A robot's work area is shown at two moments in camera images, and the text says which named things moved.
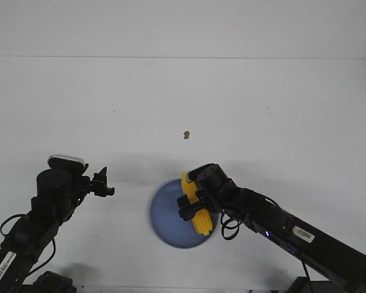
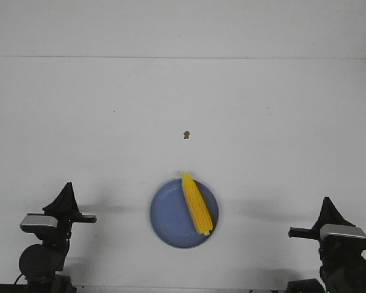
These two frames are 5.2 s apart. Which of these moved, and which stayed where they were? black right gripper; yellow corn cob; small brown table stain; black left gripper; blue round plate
Moved: black right gripper; black left gripper
Stayed: small brown table stain; yellow corn cob; blue round plate
